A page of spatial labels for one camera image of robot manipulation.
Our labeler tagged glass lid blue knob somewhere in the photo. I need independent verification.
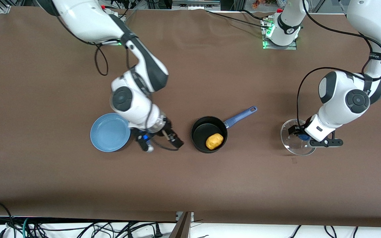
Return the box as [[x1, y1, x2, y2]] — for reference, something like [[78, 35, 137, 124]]
[[280, 119, 317, 156]]

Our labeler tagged brown table cover sheet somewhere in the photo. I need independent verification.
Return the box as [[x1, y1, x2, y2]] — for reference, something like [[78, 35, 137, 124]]
[[0, 7, 381, 228]]

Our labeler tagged black cable on table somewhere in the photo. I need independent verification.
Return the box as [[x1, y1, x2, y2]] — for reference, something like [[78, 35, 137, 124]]
[[205, 9, 268, 27]]

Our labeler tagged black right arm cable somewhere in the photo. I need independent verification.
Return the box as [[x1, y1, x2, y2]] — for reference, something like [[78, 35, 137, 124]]
[[93, 40, 180, 152]]

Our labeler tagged blue round plate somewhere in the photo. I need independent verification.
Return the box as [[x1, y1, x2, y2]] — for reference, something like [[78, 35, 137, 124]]
[[90, 113, 132, 152]]

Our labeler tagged teal cable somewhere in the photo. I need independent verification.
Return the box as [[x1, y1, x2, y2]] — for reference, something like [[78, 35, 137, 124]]
[[22, 217, 32, 238]]

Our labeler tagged yellow potato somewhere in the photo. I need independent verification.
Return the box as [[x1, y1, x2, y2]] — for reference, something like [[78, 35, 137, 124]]
[[206, 133, 224, 150]]

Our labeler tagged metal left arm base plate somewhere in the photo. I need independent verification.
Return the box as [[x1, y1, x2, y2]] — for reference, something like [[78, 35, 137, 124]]
[[262, 18, 298, 50]]

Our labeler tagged metal frame post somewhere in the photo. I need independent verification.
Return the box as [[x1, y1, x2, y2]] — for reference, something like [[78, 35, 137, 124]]
[[169, 212, 195, 238]]

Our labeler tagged black pot blue handle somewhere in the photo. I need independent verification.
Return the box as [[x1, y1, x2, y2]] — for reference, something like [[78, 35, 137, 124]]
[[190, 106, 258, 154]]

